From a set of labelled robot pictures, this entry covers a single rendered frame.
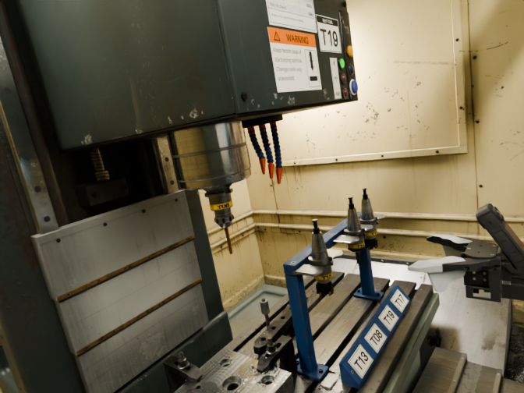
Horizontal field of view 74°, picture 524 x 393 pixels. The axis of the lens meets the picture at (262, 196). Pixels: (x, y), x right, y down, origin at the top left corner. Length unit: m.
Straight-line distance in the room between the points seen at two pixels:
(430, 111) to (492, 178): 0.34
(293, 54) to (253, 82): 0.14
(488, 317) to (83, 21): 1.53
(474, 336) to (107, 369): 1.23
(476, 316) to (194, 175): 1.21
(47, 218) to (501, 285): 1.01
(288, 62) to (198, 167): 0.26
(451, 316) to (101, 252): 1.26
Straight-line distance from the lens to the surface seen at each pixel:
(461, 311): 1.59
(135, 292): 1.19
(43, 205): 1.05
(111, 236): 1.11
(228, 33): 0.56
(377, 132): 1.63
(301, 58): 0.70
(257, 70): 0.59
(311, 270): 0.91
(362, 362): 1.06
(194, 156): 0.69
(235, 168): 0.70
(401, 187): 1.65
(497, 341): 1.53
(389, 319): 1.22
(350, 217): 1.10
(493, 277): 0.72
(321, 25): 0.80
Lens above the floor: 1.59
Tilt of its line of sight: 12 degrees down
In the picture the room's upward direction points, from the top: 10 degrees counter-clockwise
